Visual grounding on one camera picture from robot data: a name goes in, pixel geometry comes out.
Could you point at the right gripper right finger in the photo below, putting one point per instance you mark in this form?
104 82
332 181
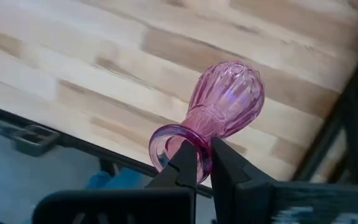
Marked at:
259 205

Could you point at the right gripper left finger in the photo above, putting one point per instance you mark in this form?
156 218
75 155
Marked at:
120 207

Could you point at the pink ribbed flared vase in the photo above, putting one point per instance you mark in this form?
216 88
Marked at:
228 99

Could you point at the blue object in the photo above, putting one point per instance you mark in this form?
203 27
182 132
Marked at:
129 179

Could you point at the silver table edge bracket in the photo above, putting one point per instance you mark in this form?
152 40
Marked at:
34 140

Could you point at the black aluminium table frame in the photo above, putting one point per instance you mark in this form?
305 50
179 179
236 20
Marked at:
346 118

